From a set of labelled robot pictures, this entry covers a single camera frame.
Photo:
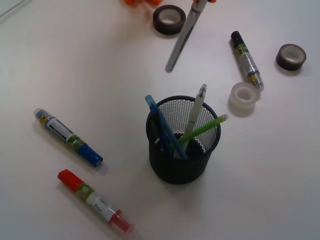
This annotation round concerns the white dotted pen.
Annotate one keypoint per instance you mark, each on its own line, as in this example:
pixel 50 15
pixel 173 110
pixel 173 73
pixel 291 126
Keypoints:
pixel 194 112

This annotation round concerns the blue cap marker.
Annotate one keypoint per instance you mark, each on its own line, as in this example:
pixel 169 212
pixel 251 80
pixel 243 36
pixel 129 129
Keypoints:
pixel 54 126

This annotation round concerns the black tape roll right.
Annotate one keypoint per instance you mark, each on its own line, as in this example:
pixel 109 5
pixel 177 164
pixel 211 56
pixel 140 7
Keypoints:
pixel 291 57

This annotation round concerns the green mechanical pencil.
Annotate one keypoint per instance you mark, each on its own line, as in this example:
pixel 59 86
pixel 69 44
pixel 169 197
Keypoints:
pixel 206 127

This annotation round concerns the clear tape roll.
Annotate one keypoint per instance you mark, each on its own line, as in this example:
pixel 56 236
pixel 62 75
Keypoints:
pixel 242 99

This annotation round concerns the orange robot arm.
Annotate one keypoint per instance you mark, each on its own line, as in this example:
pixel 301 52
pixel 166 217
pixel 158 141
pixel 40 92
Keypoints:
pixel 150 2

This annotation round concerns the black tape roll near robot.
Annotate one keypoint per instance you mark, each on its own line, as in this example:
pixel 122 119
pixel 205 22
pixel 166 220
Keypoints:
pixel 168 19

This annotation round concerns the silver pen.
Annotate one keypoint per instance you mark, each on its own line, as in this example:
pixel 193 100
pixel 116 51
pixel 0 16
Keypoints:
pixel 196 9

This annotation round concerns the light blue pen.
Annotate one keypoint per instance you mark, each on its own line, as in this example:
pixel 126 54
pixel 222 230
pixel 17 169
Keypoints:
pixel 173 142

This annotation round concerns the black cap marker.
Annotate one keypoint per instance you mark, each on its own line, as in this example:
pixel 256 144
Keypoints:
pixel 249 67

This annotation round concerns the dark blue black pen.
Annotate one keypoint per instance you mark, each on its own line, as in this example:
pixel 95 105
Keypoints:
pixel 160 131

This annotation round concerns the black mesh pen holder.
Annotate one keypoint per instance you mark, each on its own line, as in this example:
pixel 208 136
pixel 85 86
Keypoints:
pixel 176 110

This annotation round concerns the red cap marker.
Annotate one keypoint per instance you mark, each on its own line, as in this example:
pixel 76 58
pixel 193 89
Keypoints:
pixel 96 202

